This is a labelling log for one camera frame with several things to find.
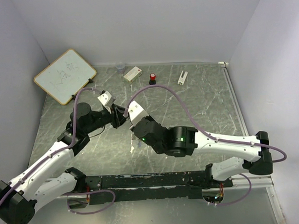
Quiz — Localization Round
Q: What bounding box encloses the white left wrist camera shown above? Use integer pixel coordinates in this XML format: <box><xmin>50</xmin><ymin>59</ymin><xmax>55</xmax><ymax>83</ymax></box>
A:
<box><xmin>97</xmin><ymin>91</ymin><xmax>115</xmax><ymax>107</ymax></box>

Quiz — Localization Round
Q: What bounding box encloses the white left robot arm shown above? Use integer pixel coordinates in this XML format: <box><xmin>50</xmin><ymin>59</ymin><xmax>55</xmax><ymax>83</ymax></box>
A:
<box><xmin>0</xmin><ymin>103</ymin><xmax>126</xmax><ymax>224</ymax></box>

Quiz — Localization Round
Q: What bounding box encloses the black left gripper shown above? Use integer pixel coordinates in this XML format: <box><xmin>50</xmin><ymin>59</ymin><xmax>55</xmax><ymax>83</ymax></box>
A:
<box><xmin>83</xmin><ymin>102</ymin><xmax>127</xmax><ymax>134</ymax></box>

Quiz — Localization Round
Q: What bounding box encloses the white stapler remover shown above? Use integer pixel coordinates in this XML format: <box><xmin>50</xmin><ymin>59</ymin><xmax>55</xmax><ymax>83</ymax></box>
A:
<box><xmin>178</xmin><ymin>70</ymin><xmax>188</xmax><ymax>85</ymax></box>

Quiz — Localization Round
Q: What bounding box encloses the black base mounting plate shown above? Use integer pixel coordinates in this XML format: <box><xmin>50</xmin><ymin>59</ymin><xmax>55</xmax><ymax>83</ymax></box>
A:
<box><xmin>76</xmin><ymin>170</ymin><xmax>233</xmax><ymax>205</ymax></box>

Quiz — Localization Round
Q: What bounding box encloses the red and black stamp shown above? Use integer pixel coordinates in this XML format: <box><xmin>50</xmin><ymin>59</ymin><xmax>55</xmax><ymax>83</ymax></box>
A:
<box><xmin>149</xmin><ymin>73</ymin><xmax>156</xmax><ymax>85</ymax></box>

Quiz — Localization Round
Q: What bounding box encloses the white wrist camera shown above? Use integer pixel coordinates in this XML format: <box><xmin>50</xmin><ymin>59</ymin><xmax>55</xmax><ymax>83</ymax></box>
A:
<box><xmin>97</xmin><ymin>91</ymin><xmax>115</xmax><ymax>107</ymax></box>
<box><xmin>127</xmin><ymin>100</ymin><xmax>149</xmax><ymax>126</ymax></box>

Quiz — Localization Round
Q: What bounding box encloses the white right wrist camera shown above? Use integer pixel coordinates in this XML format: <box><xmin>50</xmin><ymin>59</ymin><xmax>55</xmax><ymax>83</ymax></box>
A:
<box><xmin>127</xmin><ymin>100</ymin><xmax>149</xmax><ymax>126</ymax></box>

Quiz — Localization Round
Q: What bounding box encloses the aluminium frame rail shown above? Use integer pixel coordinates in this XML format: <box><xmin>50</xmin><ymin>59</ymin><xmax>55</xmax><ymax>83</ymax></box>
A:
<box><xmin>218</xmin><ymin>59</ymin><xmax>274</xmax><ymax>190</ymax></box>

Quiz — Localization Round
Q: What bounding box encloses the white staples box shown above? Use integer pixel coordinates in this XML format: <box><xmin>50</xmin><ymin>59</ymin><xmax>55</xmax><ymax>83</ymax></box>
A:
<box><xmin>123</xmin><ymin>66</ymin><xmax>142</xmax><ymax>84</ymax></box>

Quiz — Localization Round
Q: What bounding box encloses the clear cup of paper clips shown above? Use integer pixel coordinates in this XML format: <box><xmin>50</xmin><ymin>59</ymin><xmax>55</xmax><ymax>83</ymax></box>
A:
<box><xmin>115</xmin><ymin>61</ymin><xmax>125</xmax><ymax>74</ymax></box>

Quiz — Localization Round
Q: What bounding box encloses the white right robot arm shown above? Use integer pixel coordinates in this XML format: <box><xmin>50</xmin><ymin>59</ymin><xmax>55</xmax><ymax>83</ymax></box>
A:
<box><xmin>131</xmin><ymin>115</ymin><xmax>273</xmax><ymax>188</ymax></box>

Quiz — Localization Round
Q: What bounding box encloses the small whiteboard with wooden frame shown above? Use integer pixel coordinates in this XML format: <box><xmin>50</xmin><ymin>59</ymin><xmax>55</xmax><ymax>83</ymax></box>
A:
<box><xmin>33</xmin><ymin>49</ymin><xmax>97</xmax><ymax>105</ymax></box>

